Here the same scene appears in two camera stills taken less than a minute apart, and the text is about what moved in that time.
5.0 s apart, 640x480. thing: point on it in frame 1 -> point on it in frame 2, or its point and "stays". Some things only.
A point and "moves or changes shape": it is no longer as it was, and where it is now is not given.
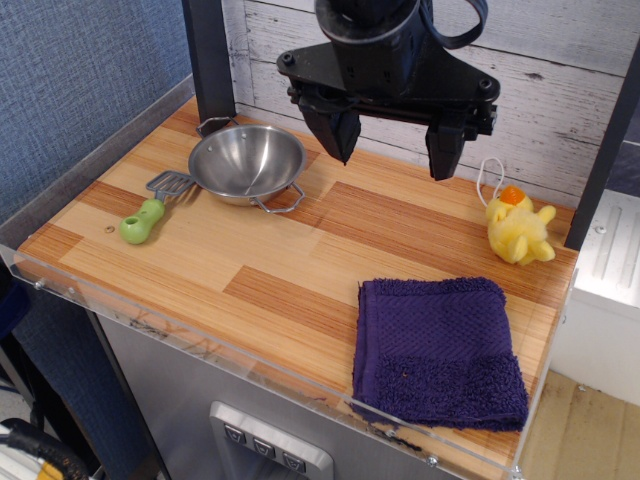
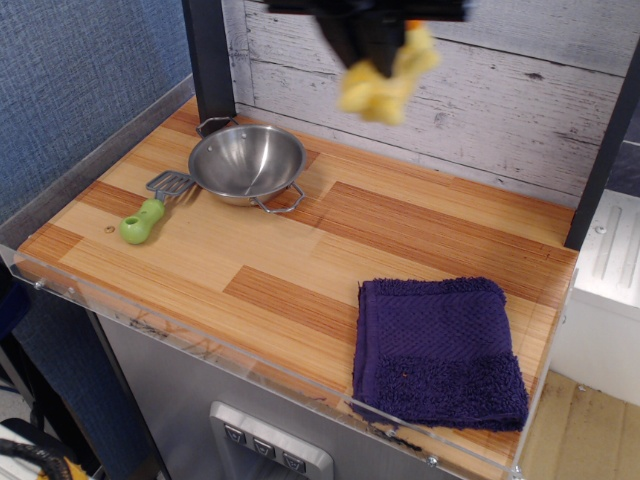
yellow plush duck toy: (516, 230) moves or changes shape
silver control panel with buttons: (249, 448) stays
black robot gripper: (406, 79) -> (448, 10)
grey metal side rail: (16, 226) stays
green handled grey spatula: (135, 227) stays
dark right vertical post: (607, 161) stays
